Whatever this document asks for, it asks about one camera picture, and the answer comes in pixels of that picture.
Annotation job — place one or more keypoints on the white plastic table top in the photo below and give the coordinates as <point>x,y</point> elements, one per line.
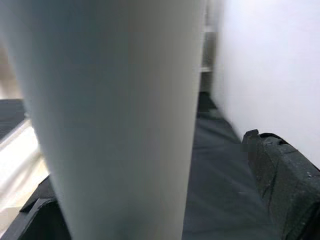
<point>15,160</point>

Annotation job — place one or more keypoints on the white plastic table leg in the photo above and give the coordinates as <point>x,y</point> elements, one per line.
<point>112,112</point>

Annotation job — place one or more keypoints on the black tablecloth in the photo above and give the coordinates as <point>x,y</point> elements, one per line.
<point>220,180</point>

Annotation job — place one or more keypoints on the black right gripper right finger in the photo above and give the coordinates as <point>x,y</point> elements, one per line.
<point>287,187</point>

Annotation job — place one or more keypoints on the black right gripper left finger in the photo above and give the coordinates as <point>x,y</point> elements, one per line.
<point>42,220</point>

